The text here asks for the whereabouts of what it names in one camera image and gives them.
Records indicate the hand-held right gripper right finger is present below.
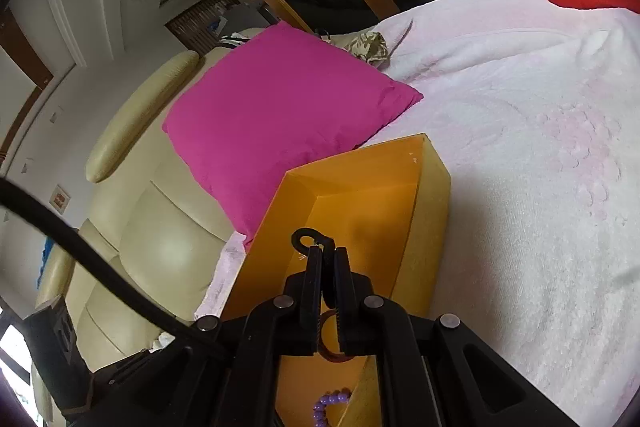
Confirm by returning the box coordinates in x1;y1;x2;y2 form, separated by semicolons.
332;247;568;427

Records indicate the purple bead bracelet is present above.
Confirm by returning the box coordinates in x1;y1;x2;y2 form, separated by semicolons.
312;387;353;427

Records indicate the maroon hair tie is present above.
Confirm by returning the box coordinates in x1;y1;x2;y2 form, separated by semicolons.
319;311;356;364

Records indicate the magenta pillow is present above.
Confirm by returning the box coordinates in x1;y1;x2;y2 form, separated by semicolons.
161;21;425;253

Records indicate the black cable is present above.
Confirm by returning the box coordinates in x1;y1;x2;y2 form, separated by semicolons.
0;179;226;358

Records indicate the patterned beige cloth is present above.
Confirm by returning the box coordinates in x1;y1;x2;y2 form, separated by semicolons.
345;29;391;62

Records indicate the small wall picture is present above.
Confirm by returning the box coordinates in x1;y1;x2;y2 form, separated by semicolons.
51;186;72;214

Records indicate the orange box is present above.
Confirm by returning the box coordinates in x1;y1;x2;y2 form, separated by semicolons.
220;133;452;427

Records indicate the cream leather sofa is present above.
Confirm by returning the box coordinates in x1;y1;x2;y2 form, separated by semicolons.
30;27;266;427

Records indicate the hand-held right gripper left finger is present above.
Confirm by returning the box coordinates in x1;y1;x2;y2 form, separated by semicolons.
150;246;327;427

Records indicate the black hair tie with clip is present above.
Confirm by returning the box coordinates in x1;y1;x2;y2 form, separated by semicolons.
291;227;337;268

